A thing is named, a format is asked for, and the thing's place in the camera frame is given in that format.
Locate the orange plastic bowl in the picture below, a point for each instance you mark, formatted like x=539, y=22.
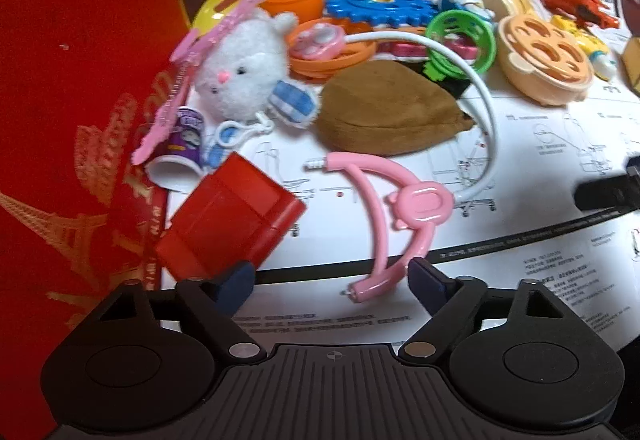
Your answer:
x=300, y=5

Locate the peach plastic strainer lid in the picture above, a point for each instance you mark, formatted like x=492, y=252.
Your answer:
x=545, y=55

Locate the blue plastic gear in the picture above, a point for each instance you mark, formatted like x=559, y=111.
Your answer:
x=375, y=8

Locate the green plastic cage toy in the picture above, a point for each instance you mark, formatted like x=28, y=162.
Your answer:
x=452, y=18

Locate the pink plastic toy tray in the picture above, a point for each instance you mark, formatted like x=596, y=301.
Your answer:
x=415, y=51

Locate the brown plush toy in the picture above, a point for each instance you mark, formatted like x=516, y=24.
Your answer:
x=390, y=115

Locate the red cardboard box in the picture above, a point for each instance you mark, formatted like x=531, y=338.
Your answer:
x=75, y=120

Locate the orange plastic rings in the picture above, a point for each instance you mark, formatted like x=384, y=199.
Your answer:
x=320, y=68

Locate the pink plastic comb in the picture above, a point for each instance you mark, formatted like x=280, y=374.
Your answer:
x=220, y=28

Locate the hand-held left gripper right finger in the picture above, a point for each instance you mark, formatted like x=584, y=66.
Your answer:
x=424, y=281

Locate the white instruction sheet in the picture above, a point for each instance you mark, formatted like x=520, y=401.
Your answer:
x=550, y=145

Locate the pink plastic arc toy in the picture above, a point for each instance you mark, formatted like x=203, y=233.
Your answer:
x=417, y=205

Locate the orange toy gun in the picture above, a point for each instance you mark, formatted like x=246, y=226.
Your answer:
x=575, y=0

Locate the small purple cup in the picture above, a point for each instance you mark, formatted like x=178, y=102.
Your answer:
x=185, y=140

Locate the red plastic case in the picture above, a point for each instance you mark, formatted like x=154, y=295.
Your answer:
x=225, y=215

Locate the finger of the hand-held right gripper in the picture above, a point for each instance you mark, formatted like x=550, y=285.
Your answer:
x=605, y=192

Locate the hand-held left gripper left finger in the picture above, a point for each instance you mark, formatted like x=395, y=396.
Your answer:
x=237, y=284

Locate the yellow toy figure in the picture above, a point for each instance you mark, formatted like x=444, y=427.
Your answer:
x=585, y=40

